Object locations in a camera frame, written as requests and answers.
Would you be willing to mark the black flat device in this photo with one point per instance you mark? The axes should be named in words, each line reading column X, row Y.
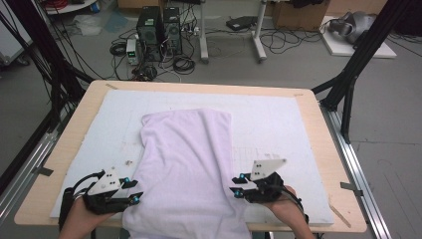
column 241, row 23

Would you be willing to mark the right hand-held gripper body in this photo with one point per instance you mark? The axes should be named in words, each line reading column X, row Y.
column 265, row 191

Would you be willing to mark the blue tape roll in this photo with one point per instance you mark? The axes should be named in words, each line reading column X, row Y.
column 95, row 7

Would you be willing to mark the dark plug tangle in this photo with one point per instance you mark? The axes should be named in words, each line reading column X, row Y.
column 144, row 73

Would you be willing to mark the white round table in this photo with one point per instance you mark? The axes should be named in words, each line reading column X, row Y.
column 71, row 6

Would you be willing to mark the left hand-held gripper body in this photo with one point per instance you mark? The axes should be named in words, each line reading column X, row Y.
column 106, row 202

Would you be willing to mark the black computer tower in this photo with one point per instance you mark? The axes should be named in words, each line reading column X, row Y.
column 149, row 33
column 172, row 31

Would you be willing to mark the white power supply unit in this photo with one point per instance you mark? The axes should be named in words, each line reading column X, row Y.
column 132, row 53

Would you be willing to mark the person's left hand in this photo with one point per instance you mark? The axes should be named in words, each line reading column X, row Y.
column 84, row 215

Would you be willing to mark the grey metal bracket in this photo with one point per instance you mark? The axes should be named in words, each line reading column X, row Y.
column 44, row 171
column 351, row 188

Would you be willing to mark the brown tape strip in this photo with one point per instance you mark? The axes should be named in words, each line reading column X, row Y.
column 111, row 86

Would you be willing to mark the white grid mat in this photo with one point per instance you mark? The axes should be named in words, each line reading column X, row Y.
column 265, row 126

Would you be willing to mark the white floor board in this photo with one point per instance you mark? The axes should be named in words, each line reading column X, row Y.
column 361, row 49

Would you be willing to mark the brown cardboard box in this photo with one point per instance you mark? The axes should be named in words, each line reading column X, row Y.
column 298, row 18

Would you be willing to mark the white case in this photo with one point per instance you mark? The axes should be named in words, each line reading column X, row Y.
column 13, row 40

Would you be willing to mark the lavender printed towel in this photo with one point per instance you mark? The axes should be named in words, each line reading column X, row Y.
column 185, row 166

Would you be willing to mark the white stand leg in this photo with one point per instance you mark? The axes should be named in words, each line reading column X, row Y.
column 203, row 36
column 258, row 36

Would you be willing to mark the clear plastic bag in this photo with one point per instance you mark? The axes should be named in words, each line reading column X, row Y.
column 88, row 26

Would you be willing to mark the person's right hand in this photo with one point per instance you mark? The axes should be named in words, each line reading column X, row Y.
column 283, row 207

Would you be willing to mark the aluminium rail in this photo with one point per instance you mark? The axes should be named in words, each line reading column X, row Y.
column 338, row 132
column 30, row 159

